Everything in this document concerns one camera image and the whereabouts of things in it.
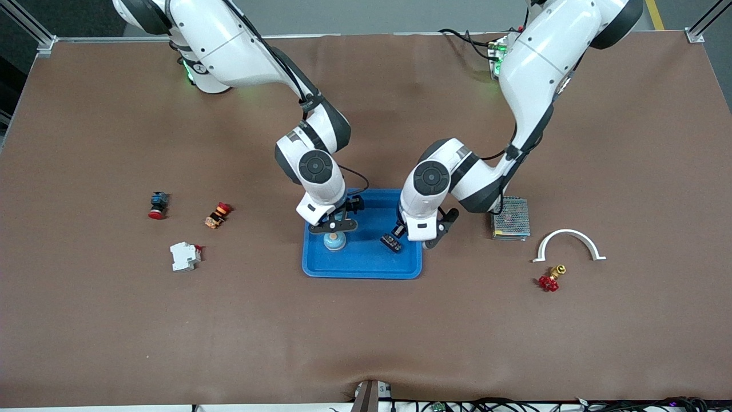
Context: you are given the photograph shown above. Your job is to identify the brass valve red handle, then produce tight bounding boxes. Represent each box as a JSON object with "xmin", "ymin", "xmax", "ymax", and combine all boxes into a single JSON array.
[{"xmin": 538, "ymin": 264, "xmax": 567, "ymax": 293}]

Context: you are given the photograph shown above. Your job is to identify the metal mesh power supply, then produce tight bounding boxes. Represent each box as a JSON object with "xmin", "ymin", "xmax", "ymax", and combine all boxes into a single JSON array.
[{"xmin": 491, "ymin": 196, "xmax": 531, "ymax": 241}]

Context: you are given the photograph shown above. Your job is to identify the red push button blue body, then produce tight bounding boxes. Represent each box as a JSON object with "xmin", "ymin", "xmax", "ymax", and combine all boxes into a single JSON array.
[{"xmin": 148, "ymin": 191, "xmax": 170, "ymax": 220}]

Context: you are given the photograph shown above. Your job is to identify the aluminium frame profile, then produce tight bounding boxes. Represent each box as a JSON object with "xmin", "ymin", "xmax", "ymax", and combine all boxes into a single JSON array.
[
  {"xmin": 686, "ymin": 0, "xmax": 732, "ymax": 44},
  {"xmin": 0, "ymin": 0, "xmax": 58, "ymax": 58}
]

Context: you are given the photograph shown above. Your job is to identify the black base cable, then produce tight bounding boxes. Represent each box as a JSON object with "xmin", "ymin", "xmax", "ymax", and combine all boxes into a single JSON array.
[
  {"xmin": 464, "ymin": 33, "xmax": 496, "ymax": 60},
  {"xmin": 439, "ymin": 27, "xmax": 498, "ymax": 47}
]

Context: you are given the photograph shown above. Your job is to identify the grey metal mount post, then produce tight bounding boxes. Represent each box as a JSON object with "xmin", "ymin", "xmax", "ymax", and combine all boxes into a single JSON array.
[{"xmin": 351, "ymin": 379, "xmax": 393, "ymax": 412}]

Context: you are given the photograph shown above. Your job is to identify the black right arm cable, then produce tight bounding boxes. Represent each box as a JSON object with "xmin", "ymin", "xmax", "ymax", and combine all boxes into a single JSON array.
[{"xmin": 226, "ymin": 0, "xmax": 369, "ymax": 198}]

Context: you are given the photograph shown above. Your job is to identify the red orange emergency switch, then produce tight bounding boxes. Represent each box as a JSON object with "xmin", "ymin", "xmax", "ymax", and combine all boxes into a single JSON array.
[{"xmin": 204, "ymin": 202, "xmax": 232, "ymax": 229}]

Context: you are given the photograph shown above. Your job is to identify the white circuit breaker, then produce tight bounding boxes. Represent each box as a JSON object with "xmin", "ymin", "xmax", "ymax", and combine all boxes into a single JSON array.
[{"xmin": 169, "ymin": 241, "xmax": 203, "ymax": 272}]

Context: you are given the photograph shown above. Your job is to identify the white arched pipe clamp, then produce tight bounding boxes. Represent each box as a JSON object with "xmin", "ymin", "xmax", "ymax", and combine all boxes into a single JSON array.
[{"xmin": 532, "ymin": 229, "xmax": 607, "ymax": 264}]

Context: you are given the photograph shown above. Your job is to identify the black tangled cables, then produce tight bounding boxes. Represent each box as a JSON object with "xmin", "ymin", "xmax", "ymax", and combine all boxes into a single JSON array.
[{"xmin": 395, "ymin": 396, "xmax": 732, "ymax": 412}]

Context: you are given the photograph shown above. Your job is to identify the blue plastic tray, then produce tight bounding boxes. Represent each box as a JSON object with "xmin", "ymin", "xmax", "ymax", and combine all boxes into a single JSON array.
[{"xmin": 301, "ymin": 188, "xmax": 423, "ymax": 280}]

